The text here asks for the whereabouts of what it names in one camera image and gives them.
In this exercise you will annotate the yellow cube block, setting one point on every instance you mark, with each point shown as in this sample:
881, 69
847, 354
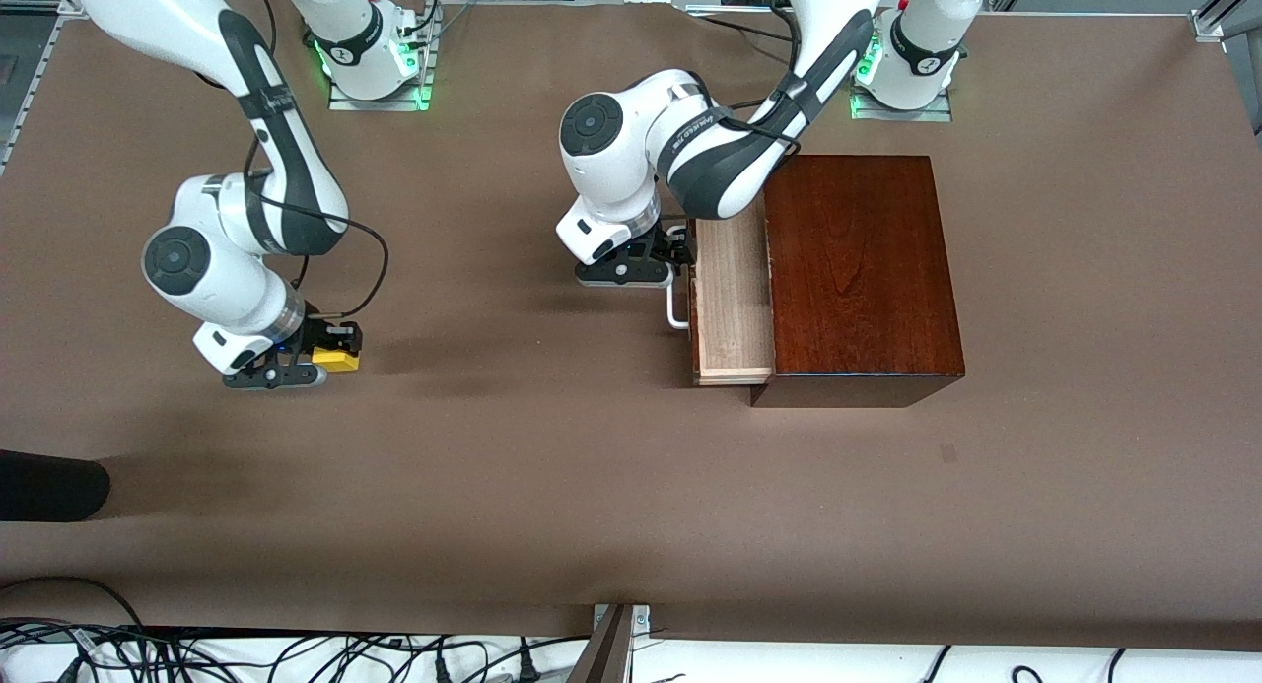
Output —
340, 360

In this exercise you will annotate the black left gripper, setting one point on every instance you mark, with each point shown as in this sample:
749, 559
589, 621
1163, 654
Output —
663, 242

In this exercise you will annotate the light wood drawer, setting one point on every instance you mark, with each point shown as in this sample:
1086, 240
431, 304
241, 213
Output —
735, 308

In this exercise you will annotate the dark brown wooden cabinet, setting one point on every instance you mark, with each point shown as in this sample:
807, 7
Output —
858, 269

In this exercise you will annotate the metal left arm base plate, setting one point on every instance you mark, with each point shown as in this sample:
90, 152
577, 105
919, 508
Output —
902, 114

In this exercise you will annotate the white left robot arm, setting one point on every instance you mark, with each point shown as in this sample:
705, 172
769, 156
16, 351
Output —
611, 161

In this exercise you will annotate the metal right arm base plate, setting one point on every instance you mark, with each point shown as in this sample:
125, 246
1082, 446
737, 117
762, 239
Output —
380, 103

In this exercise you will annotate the aluminium table edge rail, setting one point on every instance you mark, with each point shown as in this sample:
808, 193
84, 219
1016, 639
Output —
30, 82

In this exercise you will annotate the aluminium frame post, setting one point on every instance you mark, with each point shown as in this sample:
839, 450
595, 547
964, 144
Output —
606, 653

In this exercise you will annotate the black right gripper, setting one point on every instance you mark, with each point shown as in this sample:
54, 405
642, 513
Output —
314, 332

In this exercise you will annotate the black ribbed cylinder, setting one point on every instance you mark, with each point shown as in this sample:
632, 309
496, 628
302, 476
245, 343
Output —
49, 486

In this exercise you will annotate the aluminium corner bracket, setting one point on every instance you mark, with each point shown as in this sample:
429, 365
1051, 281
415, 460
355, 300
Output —
1218, 18

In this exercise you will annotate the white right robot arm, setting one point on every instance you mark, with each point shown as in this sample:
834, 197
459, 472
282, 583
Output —
212, 269

